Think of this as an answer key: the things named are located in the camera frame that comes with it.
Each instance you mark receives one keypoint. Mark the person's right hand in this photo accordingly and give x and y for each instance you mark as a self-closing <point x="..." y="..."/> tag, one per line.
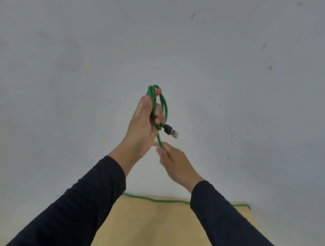
<point x="177" y="165"/>

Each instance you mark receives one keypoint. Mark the person's left hand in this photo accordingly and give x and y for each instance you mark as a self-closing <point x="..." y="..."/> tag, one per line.
<point x="140" y="125"/>

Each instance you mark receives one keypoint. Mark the person's left thumb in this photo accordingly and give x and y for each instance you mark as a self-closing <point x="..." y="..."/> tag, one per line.
<point x="145" y="105"/>

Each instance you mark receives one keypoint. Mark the person's right fingers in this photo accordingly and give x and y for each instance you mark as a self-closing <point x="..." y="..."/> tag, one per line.
<point x="163" y="151"/>

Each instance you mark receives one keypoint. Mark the person's left forearm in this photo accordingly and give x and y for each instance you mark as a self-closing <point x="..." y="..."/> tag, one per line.
<point x="77" y="204"/>

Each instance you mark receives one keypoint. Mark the person's right forearm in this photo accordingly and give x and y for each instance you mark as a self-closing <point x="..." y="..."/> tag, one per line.
<point x="227" y="227"/>

